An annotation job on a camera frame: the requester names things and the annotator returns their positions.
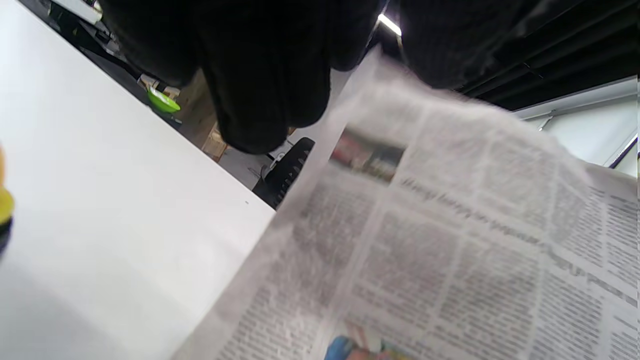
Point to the person's left hand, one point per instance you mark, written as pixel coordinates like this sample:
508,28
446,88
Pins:
260,60

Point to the black office chair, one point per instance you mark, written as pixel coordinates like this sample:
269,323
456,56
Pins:
287,170

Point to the green bowl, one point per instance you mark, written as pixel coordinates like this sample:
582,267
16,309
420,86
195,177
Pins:
162,101

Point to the printed newspaper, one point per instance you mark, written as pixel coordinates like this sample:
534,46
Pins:
450,250

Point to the yellow sponge shoe polish lid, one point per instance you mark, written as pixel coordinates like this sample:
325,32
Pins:
4,205

